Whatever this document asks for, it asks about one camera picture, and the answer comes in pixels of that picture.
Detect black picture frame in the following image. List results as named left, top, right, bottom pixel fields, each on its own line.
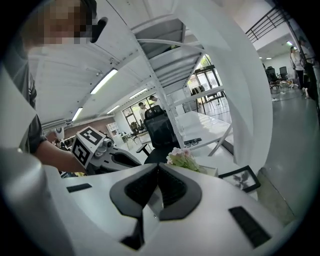
left=218, top=164, right=262, bottom=194

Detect pink flower bouquet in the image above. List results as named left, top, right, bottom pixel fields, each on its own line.
left=165, top=146, right=201, bottom=174

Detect black mesh office chair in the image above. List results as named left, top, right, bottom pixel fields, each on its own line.
left=135, top=104, right=181, bottom=165

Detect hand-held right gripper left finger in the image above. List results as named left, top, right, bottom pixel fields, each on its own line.
left=109, top=161, right=161, bottom=218

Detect black stair railing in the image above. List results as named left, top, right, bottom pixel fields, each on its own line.
left=245, top=6, right=291, bottom=44

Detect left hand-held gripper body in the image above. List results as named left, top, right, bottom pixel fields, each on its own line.
left=70, top=125, right=126, bottom=176

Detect black eyeglasses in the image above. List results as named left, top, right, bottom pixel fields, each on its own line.
left=183, top=137, right=203, bottom=148

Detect person's left forearm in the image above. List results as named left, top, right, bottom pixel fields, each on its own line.
left=33, top=140, right=88, bottom=174

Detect long ceiling light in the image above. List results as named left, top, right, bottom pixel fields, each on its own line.
left=89, top=68, right=119, bottom=96
left=128, top=87, right=149, bottom=100
left=106, top=104, right=121, bottom=115
left=71, top=106, right=84, bottom=122

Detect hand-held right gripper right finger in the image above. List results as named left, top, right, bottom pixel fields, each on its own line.
left=157, top=162, right=203, bottom=221

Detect black hanging garments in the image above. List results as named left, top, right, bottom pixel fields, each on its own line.
left=190, top=85, right=205, bottom=96

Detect white glossy table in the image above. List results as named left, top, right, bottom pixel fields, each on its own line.
left=174, top=110, right=235, bottom=158

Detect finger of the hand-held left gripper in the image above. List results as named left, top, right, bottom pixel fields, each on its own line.
left=110, top=149, right=143, bottom=168

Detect person's grey shirt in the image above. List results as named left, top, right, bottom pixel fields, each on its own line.
left=0, top=47, right=49, bottom=154

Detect person's head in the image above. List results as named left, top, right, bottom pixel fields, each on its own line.
left=21, top=0, right=99, bottom=49

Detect black head camera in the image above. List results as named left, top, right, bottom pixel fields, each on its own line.
left=89, top=16, right=109, bottom=44

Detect white wrapped pillar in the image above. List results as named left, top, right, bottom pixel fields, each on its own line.
left=174, top=0, right=274, bottom=171

